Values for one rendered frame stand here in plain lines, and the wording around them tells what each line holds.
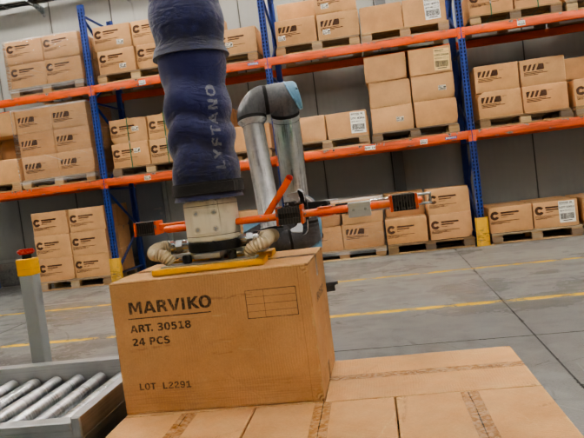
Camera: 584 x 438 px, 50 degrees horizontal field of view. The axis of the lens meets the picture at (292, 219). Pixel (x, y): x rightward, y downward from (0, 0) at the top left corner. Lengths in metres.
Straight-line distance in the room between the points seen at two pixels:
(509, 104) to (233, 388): 7.75
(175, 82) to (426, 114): 7.30
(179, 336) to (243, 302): 0.22
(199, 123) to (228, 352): 0.68
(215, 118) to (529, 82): 7.65
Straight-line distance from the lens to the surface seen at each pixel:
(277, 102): 2.48
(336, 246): 9.04
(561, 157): 10.67
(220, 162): 1.91
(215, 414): 1.89
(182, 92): 1.93
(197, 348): 1.89
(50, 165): 10.27
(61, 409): 2.26
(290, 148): 2.56
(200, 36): 1.96
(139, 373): 1.97
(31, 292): 2.82
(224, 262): 1.86
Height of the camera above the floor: 1.17
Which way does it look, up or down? 3 degrees down
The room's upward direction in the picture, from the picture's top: 7 degrees counter-clockwise
